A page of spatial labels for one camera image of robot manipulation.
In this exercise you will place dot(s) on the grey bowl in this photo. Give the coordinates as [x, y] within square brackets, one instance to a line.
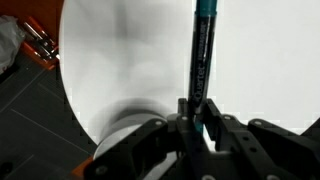
[113, 136]

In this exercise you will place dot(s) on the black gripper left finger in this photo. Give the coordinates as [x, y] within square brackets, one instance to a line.
[150, 150]

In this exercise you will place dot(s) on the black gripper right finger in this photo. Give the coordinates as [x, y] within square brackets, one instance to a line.
[266, 150]

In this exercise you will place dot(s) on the teal black marker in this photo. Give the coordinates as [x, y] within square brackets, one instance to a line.
[201, 50]

